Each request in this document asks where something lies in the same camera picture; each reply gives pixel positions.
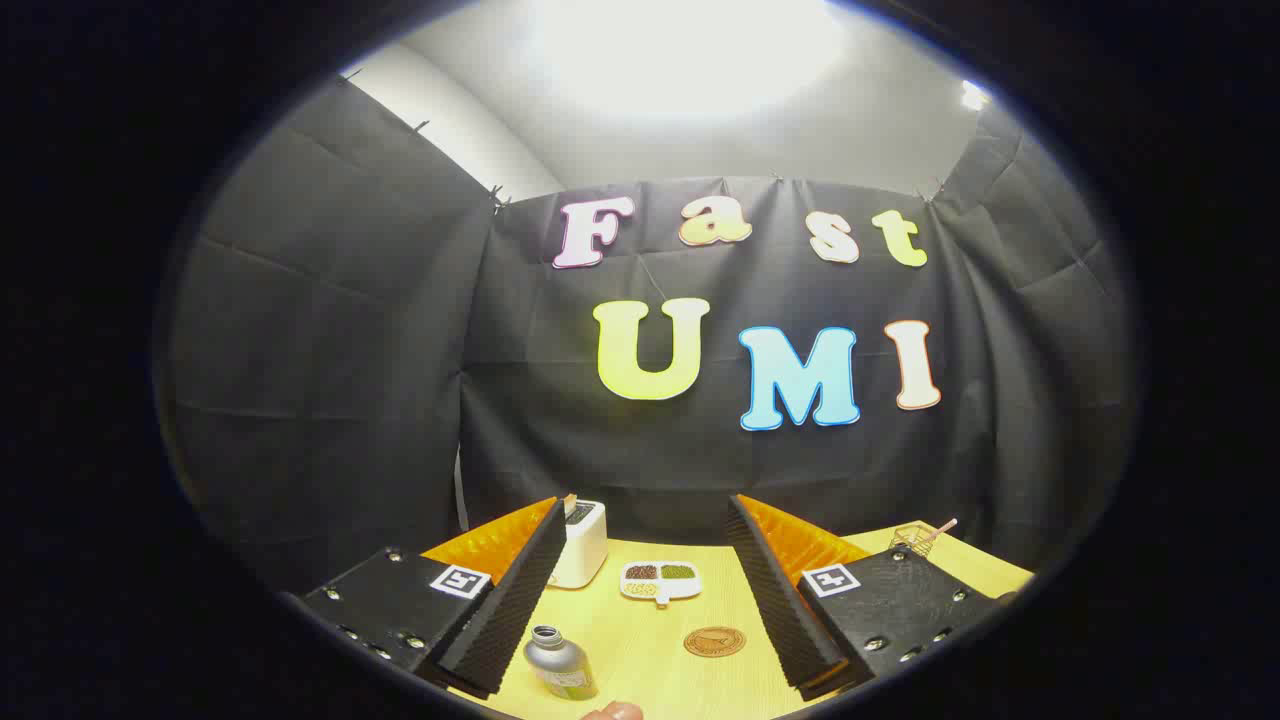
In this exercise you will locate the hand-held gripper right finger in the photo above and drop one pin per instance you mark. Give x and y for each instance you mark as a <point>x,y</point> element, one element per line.
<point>785,610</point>

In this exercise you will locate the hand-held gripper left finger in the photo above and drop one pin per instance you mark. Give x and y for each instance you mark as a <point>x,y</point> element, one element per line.
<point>510,610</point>

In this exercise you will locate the silver juice bottle green label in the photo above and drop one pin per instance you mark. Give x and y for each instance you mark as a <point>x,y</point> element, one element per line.
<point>560,665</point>

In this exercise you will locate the round cork coaster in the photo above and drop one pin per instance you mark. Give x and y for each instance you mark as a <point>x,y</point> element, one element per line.
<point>715,641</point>

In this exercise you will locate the white toaster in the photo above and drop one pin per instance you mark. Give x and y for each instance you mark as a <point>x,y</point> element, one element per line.
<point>585,545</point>

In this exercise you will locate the white divided dish of beans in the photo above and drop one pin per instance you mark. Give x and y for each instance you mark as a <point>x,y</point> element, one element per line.
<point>660,592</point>

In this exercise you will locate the wooden table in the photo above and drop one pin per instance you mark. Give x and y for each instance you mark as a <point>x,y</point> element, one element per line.
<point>650,640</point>

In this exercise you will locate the pink striped straw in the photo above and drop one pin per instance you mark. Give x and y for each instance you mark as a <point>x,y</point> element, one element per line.
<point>945,525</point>

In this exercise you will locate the black backdrop cloth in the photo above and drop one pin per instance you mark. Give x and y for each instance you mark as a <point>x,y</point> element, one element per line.
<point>400,350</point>

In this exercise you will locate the ceiling spot light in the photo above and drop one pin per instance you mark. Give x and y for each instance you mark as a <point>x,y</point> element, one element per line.
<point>971,96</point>

